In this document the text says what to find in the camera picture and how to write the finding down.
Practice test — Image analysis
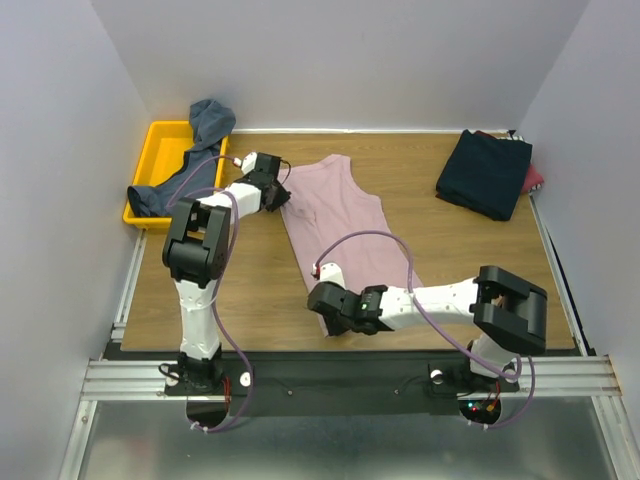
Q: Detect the pink tank top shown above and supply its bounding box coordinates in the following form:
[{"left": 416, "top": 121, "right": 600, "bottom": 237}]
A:
[{"left": 278, "top": 154, "right": 408, "bottom": 292}]

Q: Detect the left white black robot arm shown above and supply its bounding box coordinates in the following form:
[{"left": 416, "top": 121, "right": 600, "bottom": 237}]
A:
[{"left": 159, "top": 152, "right": 291, "bottom": 396}]

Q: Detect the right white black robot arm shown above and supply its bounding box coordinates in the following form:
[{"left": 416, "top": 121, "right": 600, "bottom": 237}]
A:
[{"left": 307, "top": 263, "right": 547, "bottom": 390}]

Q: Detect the blue-grey tank top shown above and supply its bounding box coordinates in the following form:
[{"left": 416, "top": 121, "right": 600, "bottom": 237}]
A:
[{"left": 126, "top": 99, "right": 236, "bottom": 217}]

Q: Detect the folded navy tank top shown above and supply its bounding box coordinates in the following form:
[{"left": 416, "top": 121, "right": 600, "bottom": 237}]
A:
[{"left": 436, "top": 130, "right": 533, "bottom": 222}]

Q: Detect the folded maroon tank top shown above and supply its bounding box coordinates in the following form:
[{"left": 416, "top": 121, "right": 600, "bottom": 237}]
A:
[{"left": 473, "top": 129, "right": 546, "bottom": 196}]

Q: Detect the yellow plastic tray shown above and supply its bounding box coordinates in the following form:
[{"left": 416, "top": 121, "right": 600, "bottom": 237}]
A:
[{"left": 122, "top": 120, "right": 228, "bottom": 230}]

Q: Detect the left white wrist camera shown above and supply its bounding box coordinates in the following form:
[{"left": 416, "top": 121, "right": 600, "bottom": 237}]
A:
[{"left": 233, "top": 151, "right": 258, "bottom": 175}]

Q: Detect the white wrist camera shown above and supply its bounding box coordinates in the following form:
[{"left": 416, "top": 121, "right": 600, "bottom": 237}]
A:
[
  {"left": 233, "top": 151, "right": 258, "bottom": 175},
  {"left": 312, "top": 262, "right": 345, "bottom": 288}
]

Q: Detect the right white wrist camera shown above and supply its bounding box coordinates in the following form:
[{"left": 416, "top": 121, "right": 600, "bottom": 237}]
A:
[{"left": 312, "top": 262, "right": 345, "bottom": 288}]

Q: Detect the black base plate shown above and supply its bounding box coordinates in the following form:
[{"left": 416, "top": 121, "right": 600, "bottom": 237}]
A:
[{"left": 165, "top": 350, "right": 519, "bottom": 416}]

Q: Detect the aluminium frame rail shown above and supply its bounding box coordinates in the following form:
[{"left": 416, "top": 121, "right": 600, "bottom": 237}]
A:
[{"left": 62, "top": 225, "right": 634, "bottom": 479}]

